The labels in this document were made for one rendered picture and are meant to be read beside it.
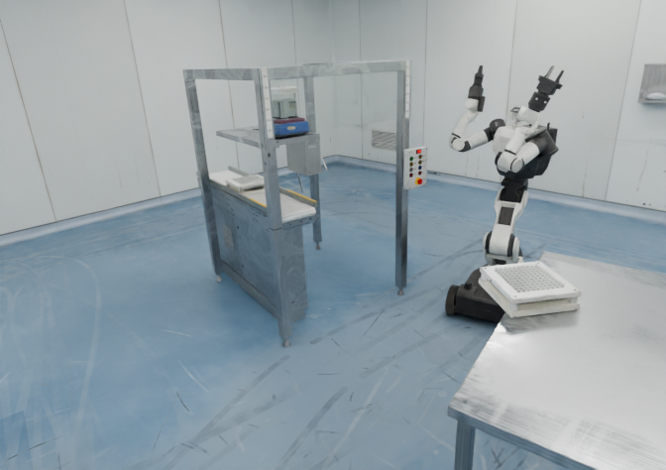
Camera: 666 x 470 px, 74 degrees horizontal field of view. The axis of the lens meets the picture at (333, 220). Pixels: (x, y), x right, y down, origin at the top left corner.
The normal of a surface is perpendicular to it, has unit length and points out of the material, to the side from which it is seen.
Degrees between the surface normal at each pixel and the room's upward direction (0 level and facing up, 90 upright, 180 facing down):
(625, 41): 90
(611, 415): 0
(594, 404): 0
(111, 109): 90
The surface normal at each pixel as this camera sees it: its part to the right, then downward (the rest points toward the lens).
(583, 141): -0.72, 0.26
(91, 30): 0.69, 0.22
